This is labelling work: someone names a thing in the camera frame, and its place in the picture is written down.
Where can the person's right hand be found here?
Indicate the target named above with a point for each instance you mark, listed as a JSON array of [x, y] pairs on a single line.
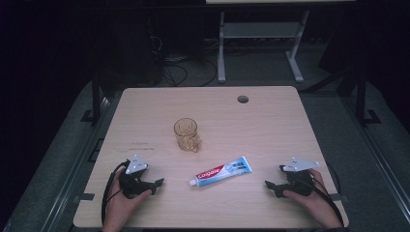
[[314, 201]]

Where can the toothpaste tube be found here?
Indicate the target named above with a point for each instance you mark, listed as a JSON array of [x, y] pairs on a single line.
[[222, 171]]

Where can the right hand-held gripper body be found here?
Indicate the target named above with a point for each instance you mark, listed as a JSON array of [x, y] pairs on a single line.
[[298, 180]]

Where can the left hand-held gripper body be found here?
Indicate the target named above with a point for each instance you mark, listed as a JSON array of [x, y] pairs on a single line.
[[130, 182]]

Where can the person's left hand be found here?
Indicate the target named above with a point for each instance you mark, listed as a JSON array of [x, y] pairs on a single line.
[[122, 204]]

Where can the clear glass mug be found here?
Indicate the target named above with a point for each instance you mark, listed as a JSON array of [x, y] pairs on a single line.
[[187, 135]]

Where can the grey metal stand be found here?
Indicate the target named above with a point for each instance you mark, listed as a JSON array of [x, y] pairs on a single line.
[[259, 42]]

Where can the black metal post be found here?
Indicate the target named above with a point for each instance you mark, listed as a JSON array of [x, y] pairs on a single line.
[[96, 96], [362, 100]]

